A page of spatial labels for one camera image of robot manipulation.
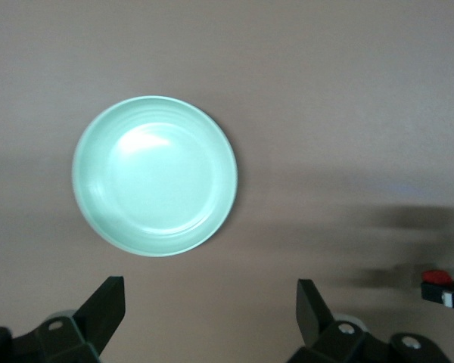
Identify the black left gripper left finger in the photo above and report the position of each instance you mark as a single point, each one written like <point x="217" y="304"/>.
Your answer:
<point x="79" y="336"/>

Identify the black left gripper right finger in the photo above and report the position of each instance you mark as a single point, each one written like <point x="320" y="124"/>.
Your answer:
<point x="325" y="340"/>

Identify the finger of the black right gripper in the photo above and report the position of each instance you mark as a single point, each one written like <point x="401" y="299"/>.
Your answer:
<point x="435" y="293"/>

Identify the red strawberry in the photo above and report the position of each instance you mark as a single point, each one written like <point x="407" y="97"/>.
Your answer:
<point x="435" y="277"/>

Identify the pale green round plate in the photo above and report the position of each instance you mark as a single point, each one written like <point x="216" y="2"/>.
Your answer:
<point x="155" y="181"/>

